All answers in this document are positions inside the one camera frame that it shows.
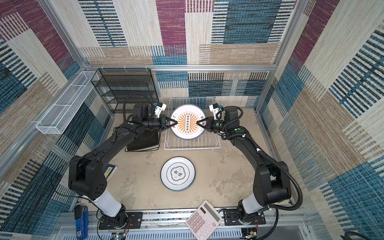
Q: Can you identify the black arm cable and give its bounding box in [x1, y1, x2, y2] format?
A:
[49, 92, 156, 211]
[218, 106, 304, 240]

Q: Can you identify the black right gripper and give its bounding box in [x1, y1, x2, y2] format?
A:
[195, 116, 228, 133]

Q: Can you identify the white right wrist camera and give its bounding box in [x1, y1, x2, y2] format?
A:
[209, 103, 223, 120]

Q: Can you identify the blue utility tool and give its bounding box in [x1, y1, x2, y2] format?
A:
[74, 205, 89, 240]

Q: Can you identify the black square plate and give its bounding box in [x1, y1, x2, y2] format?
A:
[125, 130, 161, 152]

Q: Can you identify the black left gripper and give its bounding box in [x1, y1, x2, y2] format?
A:
[142, 116, 178, 133]

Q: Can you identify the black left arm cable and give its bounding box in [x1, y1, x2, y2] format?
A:
[49, 92, 156, 211]

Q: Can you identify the aluminium front rail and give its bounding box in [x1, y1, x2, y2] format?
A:
[53, 205, 310, 240]

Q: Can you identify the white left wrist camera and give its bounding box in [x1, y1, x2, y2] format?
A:
[154, 102, 167, 118]

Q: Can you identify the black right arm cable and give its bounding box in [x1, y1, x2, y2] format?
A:
[218, 106, 304, 240]

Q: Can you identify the white wire wall basket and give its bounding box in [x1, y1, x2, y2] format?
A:
[36, 71, 95, 135]

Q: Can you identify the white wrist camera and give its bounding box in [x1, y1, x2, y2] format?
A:
[154, 102, 167, 118]
[209, 103, 223, 120]

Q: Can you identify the white round plate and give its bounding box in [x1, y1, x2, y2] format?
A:
[171, 104, 206, 140]
[161, 157, 196, 192]

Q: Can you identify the pink calculator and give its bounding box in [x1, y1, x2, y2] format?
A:
[186, 201, 223, 240]

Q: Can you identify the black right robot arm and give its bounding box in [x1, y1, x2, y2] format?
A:
[197, 104, 297, 225]

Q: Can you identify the white wire dish rack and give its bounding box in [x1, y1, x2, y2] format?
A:
[164, 97, 221, 151]

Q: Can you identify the black mesh shelf rack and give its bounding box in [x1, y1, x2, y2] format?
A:
[91, 68, 159, 114]

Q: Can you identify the blue book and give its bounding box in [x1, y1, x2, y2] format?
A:
[103, 164, 118, 182]

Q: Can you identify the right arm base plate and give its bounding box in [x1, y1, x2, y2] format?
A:
[220, 209, 266, 226]

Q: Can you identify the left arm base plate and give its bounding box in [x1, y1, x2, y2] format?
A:
[98, 212, 143, 231]

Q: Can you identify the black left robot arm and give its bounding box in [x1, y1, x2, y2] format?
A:
[68, 102, 177, 228]

